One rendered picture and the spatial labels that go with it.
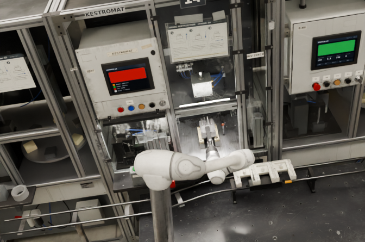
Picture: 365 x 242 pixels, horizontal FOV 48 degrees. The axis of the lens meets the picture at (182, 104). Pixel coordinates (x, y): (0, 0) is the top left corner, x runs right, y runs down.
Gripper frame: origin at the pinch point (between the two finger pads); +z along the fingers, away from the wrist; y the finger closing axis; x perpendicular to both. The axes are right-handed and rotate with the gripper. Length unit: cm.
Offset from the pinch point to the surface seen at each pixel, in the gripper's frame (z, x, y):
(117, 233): 8, 84, -102
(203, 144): -2.9, 3.8, -6.7
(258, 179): -33.4, -25.1, -13.4
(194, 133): 13.5, 9.0, -10.9
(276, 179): -35, -36, -14
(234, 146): -4.7, -16.2, -10.7
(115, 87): -16, 47, 57
